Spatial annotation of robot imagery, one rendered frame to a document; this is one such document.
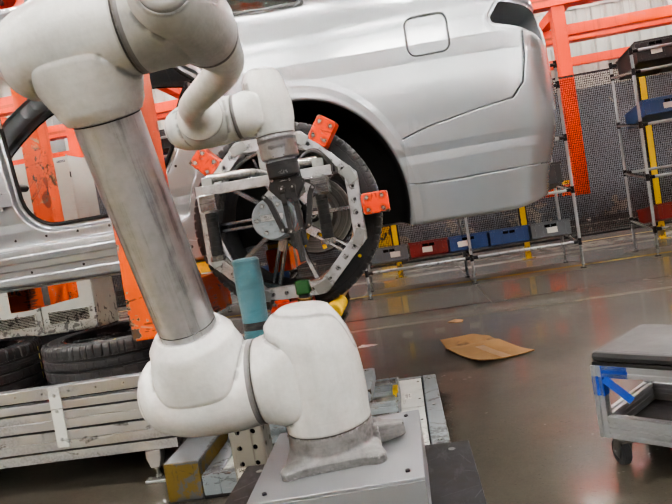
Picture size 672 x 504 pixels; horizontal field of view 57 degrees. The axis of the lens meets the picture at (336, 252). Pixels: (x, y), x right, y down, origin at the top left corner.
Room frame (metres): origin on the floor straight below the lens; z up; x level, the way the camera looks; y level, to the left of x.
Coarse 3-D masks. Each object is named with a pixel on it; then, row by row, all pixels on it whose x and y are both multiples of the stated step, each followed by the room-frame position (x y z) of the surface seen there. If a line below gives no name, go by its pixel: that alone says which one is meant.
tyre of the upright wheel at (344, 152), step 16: (304, 128) 2.13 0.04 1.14; (336, 144) 2.12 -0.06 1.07; (352, 160) 2.11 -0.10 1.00; (368, 176) 2.11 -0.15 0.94; (368, 192) 2.11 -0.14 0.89; (368, 224) 2.11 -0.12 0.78; (368, 240) 2.11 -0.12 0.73; (368, 256) 2.12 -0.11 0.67; (352, 272) 2.12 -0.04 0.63; (336, 288) 2.13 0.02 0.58
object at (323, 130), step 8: (320, 120) 2.04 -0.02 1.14; (328, 120) 2.04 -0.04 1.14; (312, 128) 2.04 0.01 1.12; (320, 128) 2.04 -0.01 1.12; (328, 128) 2.04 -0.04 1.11; (336, 128) 2.08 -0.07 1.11; (312, 136) 2.04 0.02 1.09; (320, 136) 2.04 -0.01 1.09; (328, 136) 2.04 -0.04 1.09; (320, 144) 2.04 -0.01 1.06; (328, 144) 2.07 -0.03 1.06
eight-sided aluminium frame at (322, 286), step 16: (240, 144) 2.07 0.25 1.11; (256, 144) 2.06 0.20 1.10; (304, 144) 2.04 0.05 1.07; (224, 160) 2.08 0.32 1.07; (240, 160) 2.11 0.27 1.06; (336, 160) 2.04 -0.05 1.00; (352, 176) 2.03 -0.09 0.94; (352, 192) 2.03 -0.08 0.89; (352, 208) 2.03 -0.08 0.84; (352, 224) 2.03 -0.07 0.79; (208, 240) 2.09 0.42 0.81; (352, 240) 2.04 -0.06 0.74; (208, 256) 2.09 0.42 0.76; (352, 256) 2.04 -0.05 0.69; (224, 272) 2.08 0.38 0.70; (336, 272) 2.04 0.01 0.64; (272, 288) 2.11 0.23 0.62; (288, 288) 2.06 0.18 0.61; (320, 288) 2.05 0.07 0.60
